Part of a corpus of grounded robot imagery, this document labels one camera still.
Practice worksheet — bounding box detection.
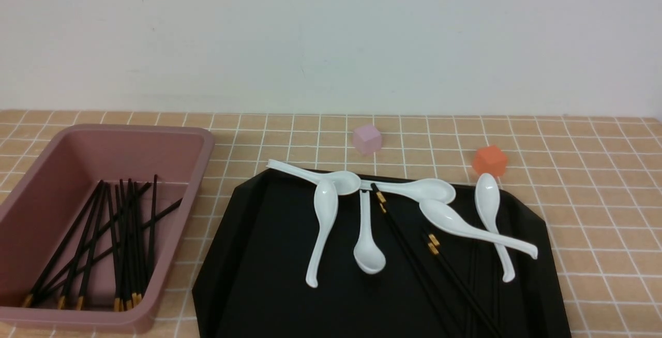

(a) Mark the white spoon top left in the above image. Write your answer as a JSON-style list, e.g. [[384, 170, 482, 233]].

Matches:
[[267, 159, 361, 196]]

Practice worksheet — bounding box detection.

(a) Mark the white spoon small centre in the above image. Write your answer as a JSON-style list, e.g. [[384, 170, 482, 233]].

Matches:
[[354, 190, 386, 274]]

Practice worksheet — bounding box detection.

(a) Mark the orange cube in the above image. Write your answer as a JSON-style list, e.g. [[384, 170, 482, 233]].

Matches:
[[471, 145, 508, 177]]

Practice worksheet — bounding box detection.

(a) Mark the white spoon upper middle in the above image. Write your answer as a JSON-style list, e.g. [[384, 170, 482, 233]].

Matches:
[[360, 178, 456, 204]]

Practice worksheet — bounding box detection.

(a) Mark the black chopstick in bin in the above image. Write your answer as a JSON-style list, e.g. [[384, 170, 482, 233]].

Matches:
[[22, 180, 104, 309], [127, 178, 142, 307], [146, 175, 158, 283], [106, 183, 124, 312], [117, 179, 133, 311], [40, 182, 152, 291], [57, 180, 105, 310], [76, 182, 108, 311], [33, 197, 183, 307]]

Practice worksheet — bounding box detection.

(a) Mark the black chopstick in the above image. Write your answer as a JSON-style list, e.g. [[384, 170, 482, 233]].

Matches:
[[106, 183, 124, 312], [465, 240, 478, 337], [40, 182, 152, 291], [127, 178, 142, 307], [57, 180, 105, 310], [22, 180, 104, 309], [117, 179, 133, 311], [422, 230, 504, 337], [76, 182, 108, 311], [370, 183, 461, 337], [33, 197, 183, 307], [146, 175, 158, 283]]

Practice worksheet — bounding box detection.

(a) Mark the white spoon long handle down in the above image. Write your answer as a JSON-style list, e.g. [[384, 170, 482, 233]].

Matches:
[[305, 179, 339, 288]]

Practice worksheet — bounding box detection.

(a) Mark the white spoon far right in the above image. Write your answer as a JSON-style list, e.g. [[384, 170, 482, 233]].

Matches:
[[474, 173, 516, 282]]

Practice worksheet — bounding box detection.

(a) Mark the pink cube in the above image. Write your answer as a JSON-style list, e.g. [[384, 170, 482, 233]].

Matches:
[[352, 124, 383, 155]]

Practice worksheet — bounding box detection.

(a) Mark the pink plastic bin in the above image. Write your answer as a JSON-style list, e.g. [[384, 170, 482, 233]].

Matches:
[[1, 124, 215, 334]]

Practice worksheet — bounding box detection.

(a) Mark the black plastic tray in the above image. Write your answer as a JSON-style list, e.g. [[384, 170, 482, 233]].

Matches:
[[192, 170, 571, 337]]

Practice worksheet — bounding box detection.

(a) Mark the white spoon diagonal right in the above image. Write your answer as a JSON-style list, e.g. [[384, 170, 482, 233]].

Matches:
[[419, 199, 538, 259]]

